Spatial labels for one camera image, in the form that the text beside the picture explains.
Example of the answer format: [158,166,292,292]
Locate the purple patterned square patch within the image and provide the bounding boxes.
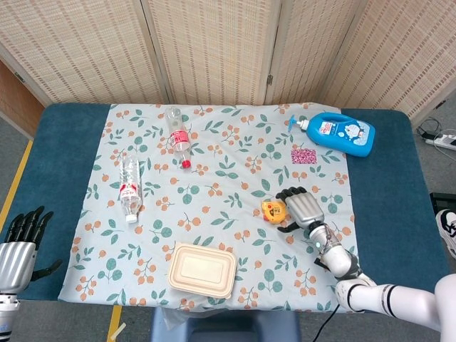
[291,148,318,165]

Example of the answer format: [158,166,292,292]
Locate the brown wooden panel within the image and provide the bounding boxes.
[0,59,46,138]

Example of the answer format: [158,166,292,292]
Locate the white power strip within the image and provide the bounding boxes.
[425,133,456,151]

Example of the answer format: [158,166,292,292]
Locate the blue pump lotion bottle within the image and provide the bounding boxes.
[287,111,376,157]

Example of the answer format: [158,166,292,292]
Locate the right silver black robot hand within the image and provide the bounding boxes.
[275,186,326,233]

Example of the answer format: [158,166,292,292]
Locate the beige lidded food container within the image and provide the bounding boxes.
[167,242,238,299]

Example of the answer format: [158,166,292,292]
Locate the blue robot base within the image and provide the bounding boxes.
[151,306,302,342]

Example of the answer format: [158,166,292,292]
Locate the yellow tape measure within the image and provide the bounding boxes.
[261,199,289,224]

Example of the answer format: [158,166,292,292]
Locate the clear bottle white cap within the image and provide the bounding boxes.
[119,154,143,224]

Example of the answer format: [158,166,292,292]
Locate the woven folding screen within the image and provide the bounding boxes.
[0,0,456,120]

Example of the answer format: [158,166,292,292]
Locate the clear bottle red cap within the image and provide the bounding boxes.
[165,106,193,170]

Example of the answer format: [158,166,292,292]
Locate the floral fruit print tablecloth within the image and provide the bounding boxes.
[57,102,359,314]

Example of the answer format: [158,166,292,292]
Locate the white black sneaker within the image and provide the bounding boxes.
[435,209,456,258]

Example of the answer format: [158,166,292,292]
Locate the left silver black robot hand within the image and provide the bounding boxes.
[0,205,63,295]

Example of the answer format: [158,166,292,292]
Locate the teal table cover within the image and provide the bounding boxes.
[0,103,450,302]

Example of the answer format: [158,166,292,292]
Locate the black box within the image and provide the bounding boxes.
[429,192,456,214]

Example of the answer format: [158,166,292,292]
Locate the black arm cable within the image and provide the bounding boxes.
[320,302,340,342]

